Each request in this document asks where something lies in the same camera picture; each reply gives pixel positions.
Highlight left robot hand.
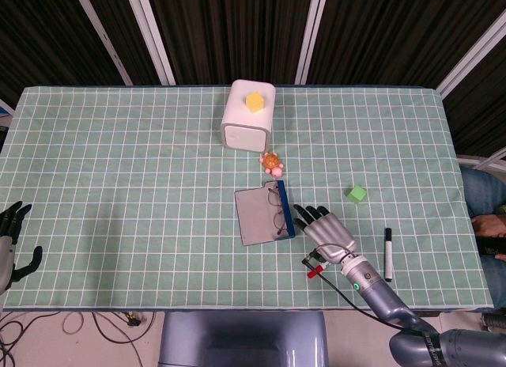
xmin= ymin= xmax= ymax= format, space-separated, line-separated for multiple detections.
xmin=0 ymin=200 xmax=43 ymax=293

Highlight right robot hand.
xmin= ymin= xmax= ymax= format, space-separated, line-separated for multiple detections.
xmin=292 ymin=203 xmax=359 ymax=265

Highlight green checked tablecloth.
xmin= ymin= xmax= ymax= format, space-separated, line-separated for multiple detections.
xmin=0 ymin=85 xmax=497 ymax=309

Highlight yellow hexagonal block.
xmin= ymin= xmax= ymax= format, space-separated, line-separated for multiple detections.
xmin=244 ymin=90 xmax=265 ymax=114

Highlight blue glasses case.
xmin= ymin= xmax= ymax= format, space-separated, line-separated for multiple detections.
xmin=233 ymin=180 xmax=297 ymax=248

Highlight green foam cube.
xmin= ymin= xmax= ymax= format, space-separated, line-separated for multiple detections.
xmin=346 ymin=184 xmax=368 ymax=205

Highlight red capped green marker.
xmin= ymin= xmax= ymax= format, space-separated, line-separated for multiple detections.
xmin=307 ymin=263 xmax=329 ymax=280

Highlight seated person in jeans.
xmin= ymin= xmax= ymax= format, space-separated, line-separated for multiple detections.
xmin=460 ymin=167 xmax=506 ymax=308

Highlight black rimmed eyeglasses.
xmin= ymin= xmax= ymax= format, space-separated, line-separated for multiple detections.
xmin=266 ymin=187 xmax=287 ymax=236

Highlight black pleated curtain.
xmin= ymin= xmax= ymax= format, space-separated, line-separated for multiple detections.
xmin=0 ymin=0 xmax=506 ymax=154

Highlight white cube cabinet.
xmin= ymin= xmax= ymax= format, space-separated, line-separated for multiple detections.
xmin=220 ymin=78 xmax=277 ymax=153

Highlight grey blue robot torso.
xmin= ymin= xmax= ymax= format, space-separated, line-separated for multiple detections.
xmin=157 ymin=310 xmax=329 ymax=367

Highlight orange pink turtle toy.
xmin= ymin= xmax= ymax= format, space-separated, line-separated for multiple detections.
xmin=259 ymin=152 xmax=285 ymax=177

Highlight black ribbed hose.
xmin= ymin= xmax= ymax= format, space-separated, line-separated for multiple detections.
xmin=481 ymin=310 xmax=506 ymax=333

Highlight grey floor cable loop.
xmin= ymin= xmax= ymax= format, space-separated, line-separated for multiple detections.
xmin=62 ymin=311 xmax=86 ymax=335

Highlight black capped white marker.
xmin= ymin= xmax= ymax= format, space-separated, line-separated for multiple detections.
xmin=384 ymin=227 xmax=395 ymax=283

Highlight black floor cable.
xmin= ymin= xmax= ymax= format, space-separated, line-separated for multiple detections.
xmin=93 ymin=311 xmax=159 ymax=344

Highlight silver slotted metal rail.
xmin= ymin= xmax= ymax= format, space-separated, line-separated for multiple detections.
xmin=72 ymin=0 xmax=134 ymax=86

